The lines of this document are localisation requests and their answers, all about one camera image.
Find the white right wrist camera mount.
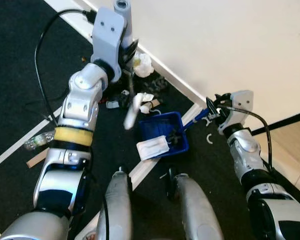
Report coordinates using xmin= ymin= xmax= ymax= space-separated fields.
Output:
xmin=229 ymin=90 xmax=255 ymax=128

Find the robot silver right leg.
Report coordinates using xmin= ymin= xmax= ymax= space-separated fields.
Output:
xmin=169 ymin=170 xmax=225 ymax=240

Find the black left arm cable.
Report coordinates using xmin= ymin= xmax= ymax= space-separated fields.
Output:
xmin=34 ymin=9 xmax=97 ymax=123

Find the white baseboard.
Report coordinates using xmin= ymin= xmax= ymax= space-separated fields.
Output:
xmin=44 ymin=0 xmax=209 ymax=107

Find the robot silver left leg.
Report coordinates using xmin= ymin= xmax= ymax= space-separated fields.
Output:
xmin=96 ymin=167 xmax=134 ymax=240

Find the clear plastic bottle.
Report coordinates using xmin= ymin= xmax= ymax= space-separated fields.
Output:
xmin=24 ymin=131 xmax=56 ymax=151

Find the robot silver leg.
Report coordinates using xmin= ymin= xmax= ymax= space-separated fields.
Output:
xmin=169 ymin=170 xmax=225 ymax=240
xmin=96 ymin=167 xmax=134 ymax=240

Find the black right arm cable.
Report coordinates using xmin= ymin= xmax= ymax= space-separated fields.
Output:
xmin=217 ymin=106 xmax=274 ymax=173

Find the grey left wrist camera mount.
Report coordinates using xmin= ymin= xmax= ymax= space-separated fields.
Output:
xmin=91 ymin=7 xmax=127 ymax=83

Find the long white floor strip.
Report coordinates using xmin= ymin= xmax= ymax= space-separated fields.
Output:
xmin=0 ymin=117 xmax=58 ymax=168
xmin=127 ymin=104 xmax=203 ymax=191

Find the crumpled white tissue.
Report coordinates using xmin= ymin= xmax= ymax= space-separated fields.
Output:
xmin=132 ymin=52 xmax=155 ymax=78

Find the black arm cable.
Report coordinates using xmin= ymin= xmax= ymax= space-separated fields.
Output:
xmin=34 ymin=9 xmax=97 ymax=123
xmin=217 ymin=106 xmax=274 ymax=173

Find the brown cardboard piece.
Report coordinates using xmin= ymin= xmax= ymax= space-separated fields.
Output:
xmin=26 ymin=149 xmax=50 ymax=168

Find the small white tissue scrap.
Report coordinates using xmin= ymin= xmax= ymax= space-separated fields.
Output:
xmin=139 ymin=92 xmax=156 ymax=113

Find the black trash clump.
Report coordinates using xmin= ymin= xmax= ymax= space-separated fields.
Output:
xmin=166 ymin=129 xmax=185 ymax=149

